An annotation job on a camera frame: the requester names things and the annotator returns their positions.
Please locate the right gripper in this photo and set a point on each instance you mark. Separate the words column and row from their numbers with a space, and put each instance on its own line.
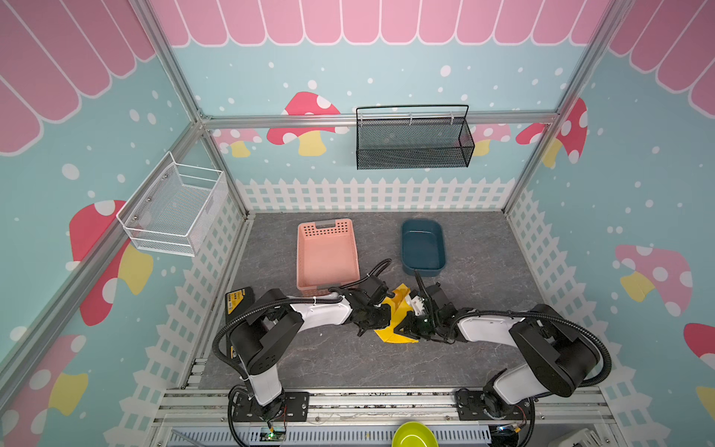
column 423, row 322

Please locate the green bowl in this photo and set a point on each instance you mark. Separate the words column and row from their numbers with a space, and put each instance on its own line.
column 414, row 434

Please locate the aluminium front rail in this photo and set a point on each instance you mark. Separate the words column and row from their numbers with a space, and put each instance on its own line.
column 381, row 406

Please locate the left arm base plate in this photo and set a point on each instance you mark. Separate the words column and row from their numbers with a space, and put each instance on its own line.
column 288, row 407

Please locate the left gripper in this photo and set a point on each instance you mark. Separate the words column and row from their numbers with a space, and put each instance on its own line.
column 384, row 323

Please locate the white wire wall basket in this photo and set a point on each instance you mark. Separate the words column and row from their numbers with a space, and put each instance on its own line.
column 173, row 211

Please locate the black yellow tool case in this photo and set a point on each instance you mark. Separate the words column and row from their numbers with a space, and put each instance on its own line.
column 238, row 302

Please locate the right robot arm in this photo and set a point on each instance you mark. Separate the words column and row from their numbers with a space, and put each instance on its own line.
column 558, row 355

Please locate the teal plastic tub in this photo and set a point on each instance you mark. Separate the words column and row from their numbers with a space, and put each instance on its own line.
column 422, row 248

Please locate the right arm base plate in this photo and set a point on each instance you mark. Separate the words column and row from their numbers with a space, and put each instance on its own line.
column 473, row 405

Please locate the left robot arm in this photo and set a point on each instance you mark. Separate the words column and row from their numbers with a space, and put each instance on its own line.
column 253, row 342

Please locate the black mesh wall basket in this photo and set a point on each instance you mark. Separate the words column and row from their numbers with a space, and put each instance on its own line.
column 422, row 136

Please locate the pink plastic basket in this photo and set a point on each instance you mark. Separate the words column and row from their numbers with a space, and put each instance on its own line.
column 327, row 255

